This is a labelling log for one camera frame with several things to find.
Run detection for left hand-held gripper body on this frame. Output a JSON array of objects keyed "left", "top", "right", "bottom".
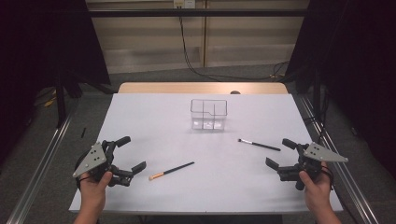
[{"left": 72, "top": 140, "right": 134, "bottom": 188}]

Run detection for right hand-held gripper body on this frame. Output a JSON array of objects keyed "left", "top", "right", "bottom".
[{"left": 277, "top": 142, "right": 349, "bottom": 191}]

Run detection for black makeup brush silver ferrule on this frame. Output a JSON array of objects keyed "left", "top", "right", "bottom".
[{"left": 237, "top": 138, "right": 282, "bottom": 152}]

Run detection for black makeup brush orange bristles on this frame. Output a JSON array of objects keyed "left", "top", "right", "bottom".
[{"left": 148, "top": 161, "right": 195, "bottom": 182}]

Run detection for clear plastic organizer box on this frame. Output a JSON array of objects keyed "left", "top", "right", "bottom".
[{"left": 190, "top": 98, "right": 229, "bottom": 132}]

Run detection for person's left hand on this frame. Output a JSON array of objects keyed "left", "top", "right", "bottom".
[{"left": 79, "top": 171, "right": 114, "bottom": 204}]

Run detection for person's right hand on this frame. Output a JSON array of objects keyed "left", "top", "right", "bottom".
[{"left": 299, "top": 161, "right": 332, "bottom": 213}]

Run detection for white table mat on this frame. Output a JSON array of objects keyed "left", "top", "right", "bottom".
[{"left": 68, "top": 92, "right": 344, "bottom": 215}]

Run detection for black metal stand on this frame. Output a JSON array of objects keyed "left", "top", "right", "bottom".
[
  {"left": 54, "top": 71, "right": 68, "bottom": 129},
  {"left": 312, "top": 68, "right": 323, "bottom": 119}
]

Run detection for dark curtain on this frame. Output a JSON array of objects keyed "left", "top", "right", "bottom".
[
  {"left": 0, "top": 0, "right": 111, "bottom": 166},
  {"left": 284, "top": 0, "right": 396, "bottom": 180}
]

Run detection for black horizontal bar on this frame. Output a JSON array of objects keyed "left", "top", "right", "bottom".
[{"left": 88, "top": 8, "right": 309, "bottom": 18}]

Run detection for left hand-held gripper cable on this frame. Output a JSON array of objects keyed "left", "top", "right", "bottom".
[{"left": 74, "top": 150, "right": 94, "bottom": 191}]

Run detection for hand-held gripper cable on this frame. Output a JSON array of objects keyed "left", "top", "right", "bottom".
[
  {"left": 320, "top": 164, "right": 334, "bottom": 191},
  {"left": 74, "top": 150, "right": 94, "bottom": 191}
]

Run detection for right hand-held gripper cable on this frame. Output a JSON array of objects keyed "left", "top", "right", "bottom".
[{"left": 320, "top": 164, "right": 334, "bottom": 191}]

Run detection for aluminium floor rail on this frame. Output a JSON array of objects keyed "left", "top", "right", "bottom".
[
  {"left": 6, "top": 102, "right": 78, "bottom": 224},
  {"left": 293, "top": 92, "right": 379, "bottom": 224}
]

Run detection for black wall cable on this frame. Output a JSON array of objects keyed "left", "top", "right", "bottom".
[{"left": 177, "top": 15, "right": 290, "bottom": 82}]

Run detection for white wall socket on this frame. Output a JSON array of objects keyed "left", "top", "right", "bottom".
[{"left": 173, "top": 0, "right": 196, "bottom": 9}]

